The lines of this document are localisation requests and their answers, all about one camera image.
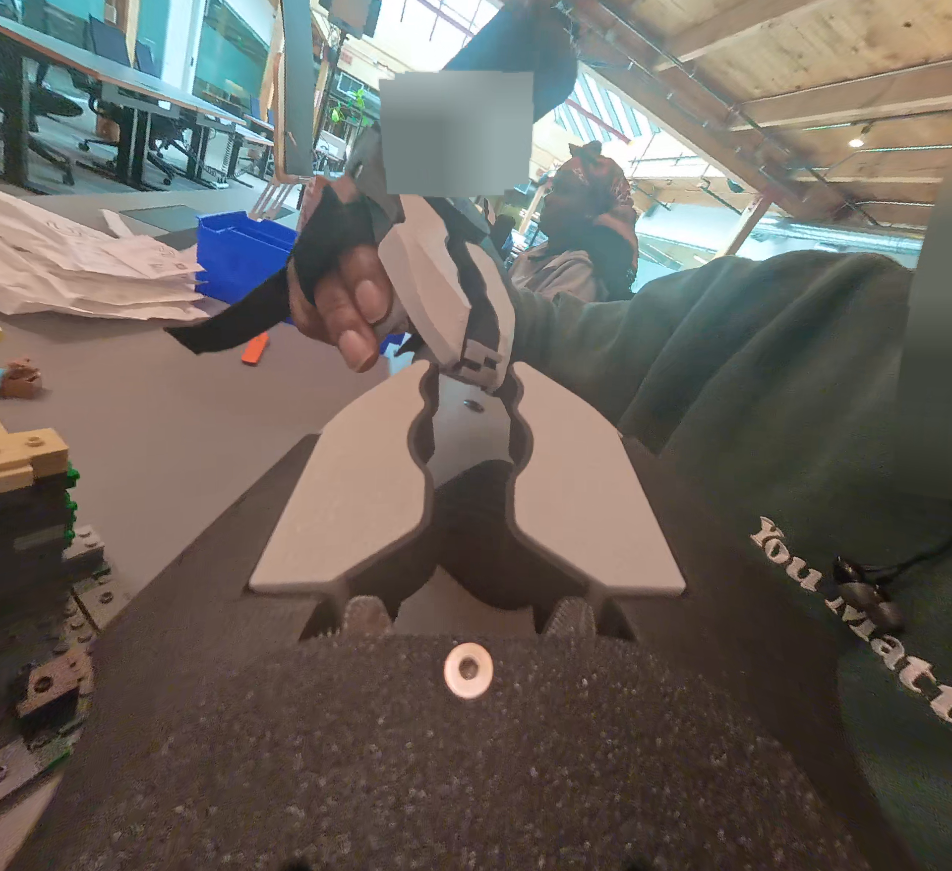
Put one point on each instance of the orange brick separator tool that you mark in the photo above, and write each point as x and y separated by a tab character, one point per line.
255	349

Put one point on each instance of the long office desk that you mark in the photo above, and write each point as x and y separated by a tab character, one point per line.
171	101

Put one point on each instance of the grey desk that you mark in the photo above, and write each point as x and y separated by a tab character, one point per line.
186	425

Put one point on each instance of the white paper bag pile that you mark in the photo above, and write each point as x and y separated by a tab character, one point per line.
74	269

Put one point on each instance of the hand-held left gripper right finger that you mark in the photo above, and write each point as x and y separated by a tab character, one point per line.
595	506

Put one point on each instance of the blue plastic bin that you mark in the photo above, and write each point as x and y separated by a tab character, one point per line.
238	254

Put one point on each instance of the grey striped small brick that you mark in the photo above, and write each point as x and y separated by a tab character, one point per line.
476	365

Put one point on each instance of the toy brick building model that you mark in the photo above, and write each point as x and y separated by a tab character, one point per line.
30	551

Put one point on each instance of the brown toy figure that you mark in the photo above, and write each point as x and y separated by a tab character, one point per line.
18	380

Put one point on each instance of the person's torso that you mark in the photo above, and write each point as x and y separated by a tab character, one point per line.
892	737

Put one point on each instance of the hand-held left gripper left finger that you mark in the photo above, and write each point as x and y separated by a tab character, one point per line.
349	499

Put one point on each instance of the person's right hand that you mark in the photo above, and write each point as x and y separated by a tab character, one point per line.
349	306

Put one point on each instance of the studio light panel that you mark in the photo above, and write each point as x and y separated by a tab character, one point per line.
349	1

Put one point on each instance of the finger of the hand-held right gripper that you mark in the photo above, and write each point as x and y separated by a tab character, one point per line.
431	276
494	306

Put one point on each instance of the black backdrop board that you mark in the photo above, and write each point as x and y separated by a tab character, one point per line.
294	31

